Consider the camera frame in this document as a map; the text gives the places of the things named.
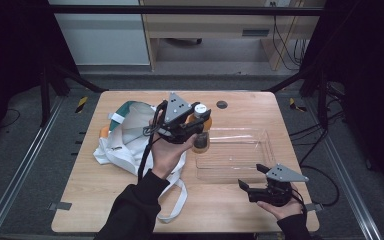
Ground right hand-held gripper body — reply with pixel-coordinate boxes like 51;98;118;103
247;163;310;208

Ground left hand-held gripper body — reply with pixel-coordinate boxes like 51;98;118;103
156;92;198;145

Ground orange drink bottle white cap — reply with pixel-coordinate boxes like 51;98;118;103
185;103;213;155

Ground clear plastic tray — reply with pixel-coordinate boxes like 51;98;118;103
194;126;278;184

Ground white tote bag colourful patches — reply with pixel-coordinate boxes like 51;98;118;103
92;100;190;224

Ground person's right hand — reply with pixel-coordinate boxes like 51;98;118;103
256;182;305;221

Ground person's left hand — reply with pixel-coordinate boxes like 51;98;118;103
149;111;198;181

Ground grey tape strip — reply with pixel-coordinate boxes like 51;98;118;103
305;202;325;213
47;201;73;212

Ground yellow black tape strip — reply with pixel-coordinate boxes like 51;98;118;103
288;97;308;113
74;95;90;115

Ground light wooden desk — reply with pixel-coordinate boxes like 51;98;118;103
139;0;328;72

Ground white cabinet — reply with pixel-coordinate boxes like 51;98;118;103
48;0;151;66

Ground dark curtain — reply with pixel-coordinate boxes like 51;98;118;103
301;0;384;204
0;0;80;153

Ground right hand-held gripper black cable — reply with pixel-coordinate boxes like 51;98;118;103
291;187;310;218

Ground hand-held gripper black cable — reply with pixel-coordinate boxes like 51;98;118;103
291;187;310;218
136;99;168;183

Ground black looping floor cable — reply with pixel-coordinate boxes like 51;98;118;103
299;164;342;208

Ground bundle of black floor cables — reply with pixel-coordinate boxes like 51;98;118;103
289;82;347;165

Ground left hand-held gripper black cable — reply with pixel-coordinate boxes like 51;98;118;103
136;99;168;183

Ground aluminium floor rail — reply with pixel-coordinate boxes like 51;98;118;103
303;99;384;240
0;95;65;240

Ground black metal frame stand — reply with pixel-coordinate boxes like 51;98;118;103
262;65;331;132
39;62;108;128

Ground black horizontal frame bar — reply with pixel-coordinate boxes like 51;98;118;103
50;4;325;17

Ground black cables behind desk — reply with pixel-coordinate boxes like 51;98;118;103
270;2;310;72

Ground thin black floor cable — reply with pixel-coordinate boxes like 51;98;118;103
0;107;22;130

